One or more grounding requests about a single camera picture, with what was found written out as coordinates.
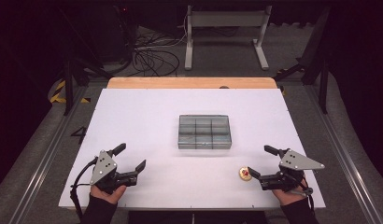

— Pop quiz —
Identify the person's left hand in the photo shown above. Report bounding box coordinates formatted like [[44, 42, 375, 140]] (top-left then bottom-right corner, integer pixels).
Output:
[[90, 184, 128, 205]]

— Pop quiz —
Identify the black equipment case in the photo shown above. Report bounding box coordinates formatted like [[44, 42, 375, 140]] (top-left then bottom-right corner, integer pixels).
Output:
[[94, 3, 138, 63]]

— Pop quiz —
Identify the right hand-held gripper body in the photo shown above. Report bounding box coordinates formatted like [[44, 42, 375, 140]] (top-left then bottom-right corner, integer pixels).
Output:
[[259, 148, 326, 193]]

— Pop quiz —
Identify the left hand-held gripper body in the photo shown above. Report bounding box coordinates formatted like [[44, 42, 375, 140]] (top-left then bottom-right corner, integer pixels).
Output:
[[89, 148, 139, 195]]

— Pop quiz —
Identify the bundle of black floor cables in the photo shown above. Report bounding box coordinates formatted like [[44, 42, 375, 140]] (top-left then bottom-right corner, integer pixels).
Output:
[[130, 27, 189, 77]]

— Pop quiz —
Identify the grey metal floor rail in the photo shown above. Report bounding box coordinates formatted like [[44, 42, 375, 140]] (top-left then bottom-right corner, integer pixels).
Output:
[[8, 86, 90, 224], [305, 83, 379, 224]]

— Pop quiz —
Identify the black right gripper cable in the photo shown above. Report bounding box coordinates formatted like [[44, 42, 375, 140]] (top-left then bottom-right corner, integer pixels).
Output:
[[291, 178, 316, 217]]

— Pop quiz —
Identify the clear plastic compartment box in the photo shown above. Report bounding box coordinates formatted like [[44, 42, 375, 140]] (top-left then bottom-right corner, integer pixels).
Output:
[[177, 114, 233, 150]]

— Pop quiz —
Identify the black tripod stand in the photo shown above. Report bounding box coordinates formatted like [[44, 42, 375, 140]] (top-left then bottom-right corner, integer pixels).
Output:
[[57, 8, 114, 117], [273, 6, 333, 115]]

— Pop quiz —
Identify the white board sheet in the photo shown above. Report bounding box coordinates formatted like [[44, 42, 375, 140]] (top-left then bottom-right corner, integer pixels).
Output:
[[58, 88, 326, 210]]

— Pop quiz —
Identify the round gold badge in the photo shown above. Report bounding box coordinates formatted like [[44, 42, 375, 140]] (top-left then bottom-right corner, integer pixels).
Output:
[[238, 166, 253, 182]]

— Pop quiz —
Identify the yellow black hazard tape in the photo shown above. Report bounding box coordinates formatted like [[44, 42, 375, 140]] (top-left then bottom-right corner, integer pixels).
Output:
[[49, 79, 92, 105]]

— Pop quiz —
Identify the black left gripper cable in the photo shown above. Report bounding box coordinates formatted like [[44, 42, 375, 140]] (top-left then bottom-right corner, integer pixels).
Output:
[[70, 157, 99, 219]]

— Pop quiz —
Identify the grey metal stand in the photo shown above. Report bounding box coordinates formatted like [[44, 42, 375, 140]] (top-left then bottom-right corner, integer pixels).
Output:
[[183, 4, 273, 72]]

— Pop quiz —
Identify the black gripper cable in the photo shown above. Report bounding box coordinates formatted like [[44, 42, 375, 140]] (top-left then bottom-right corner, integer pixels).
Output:
[[291, 178, 316, 217], [70, 157, 99, 219]]

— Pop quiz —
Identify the person's right hand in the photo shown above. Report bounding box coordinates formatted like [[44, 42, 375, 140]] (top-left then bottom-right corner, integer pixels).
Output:
[[272, 176, 309, 206]]

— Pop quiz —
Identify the wooden table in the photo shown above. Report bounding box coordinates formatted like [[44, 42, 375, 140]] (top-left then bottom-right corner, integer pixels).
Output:
[[106, 77, 278, 90]]

